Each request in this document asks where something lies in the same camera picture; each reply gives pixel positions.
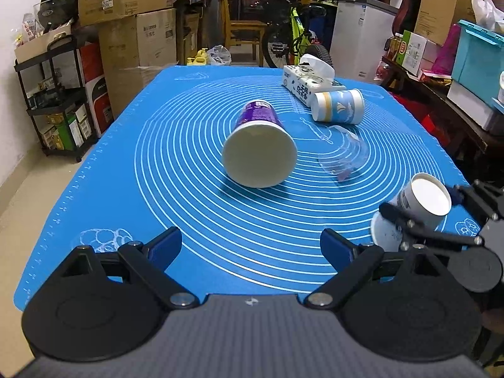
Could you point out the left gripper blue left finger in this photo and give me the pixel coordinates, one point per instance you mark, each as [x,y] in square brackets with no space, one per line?
[146,264]

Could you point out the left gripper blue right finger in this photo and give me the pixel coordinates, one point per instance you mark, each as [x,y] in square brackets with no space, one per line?
[354,265]

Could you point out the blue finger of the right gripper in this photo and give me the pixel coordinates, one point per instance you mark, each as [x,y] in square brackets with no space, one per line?
[481,200]
[417,232]

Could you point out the white paper cup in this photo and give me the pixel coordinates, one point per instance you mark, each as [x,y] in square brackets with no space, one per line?
[425,198]

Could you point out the clear plastic cup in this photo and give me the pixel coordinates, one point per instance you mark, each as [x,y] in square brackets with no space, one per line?
[342,152]

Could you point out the purple and white cup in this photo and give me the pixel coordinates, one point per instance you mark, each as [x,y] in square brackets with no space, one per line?
[259,153]

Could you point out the blue sailboat paper cup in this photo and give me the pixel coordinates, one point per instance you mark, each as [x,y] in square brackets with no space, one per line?
[338,106]

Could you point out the dark wooden side table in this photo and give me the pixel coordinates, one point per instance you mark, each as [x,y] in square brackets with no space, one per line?
[478,154]

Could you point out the white box under bin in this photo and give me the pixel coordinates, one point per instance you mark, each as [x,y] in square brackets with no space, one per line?
[489,117]

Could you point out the blue silicone baking mat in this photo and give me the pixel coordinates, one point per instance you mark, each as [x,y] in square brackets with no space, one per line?
[159,165]

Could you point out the teal plastic storage bin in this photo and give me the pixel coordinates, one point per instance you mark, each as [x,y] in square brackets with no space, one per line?
[479,61]

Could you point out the green and white carton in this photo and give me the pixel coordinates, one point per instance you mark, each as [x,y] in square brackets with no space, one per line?
[411,52]

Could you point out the patterned tissue box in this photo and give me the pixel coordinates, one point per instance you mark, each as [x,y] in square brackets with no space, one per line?
[310,76]

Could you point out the black metal shelf rack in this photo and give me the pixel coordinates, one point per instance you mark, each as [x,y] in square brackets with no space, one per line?
[58,99]

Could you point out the tall brown cardboard box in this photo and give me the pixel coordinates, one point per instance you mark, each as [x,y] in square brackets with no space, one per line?
[437,16]

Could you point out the white chest freezer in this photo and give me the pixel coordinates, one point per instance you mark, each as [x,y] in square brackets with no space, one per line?
[361,30]

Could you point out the large lower cardboard box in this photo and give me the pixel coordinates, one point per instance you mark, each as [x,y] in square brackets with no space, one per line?
[134,50]

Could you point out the black and green bicycle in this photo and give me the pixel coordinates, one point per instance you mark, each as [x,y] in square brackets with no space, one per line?
[288,35]

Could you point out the wooden chair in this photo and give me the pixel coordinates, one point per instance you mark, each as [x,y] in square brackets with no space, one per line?
[242,32]

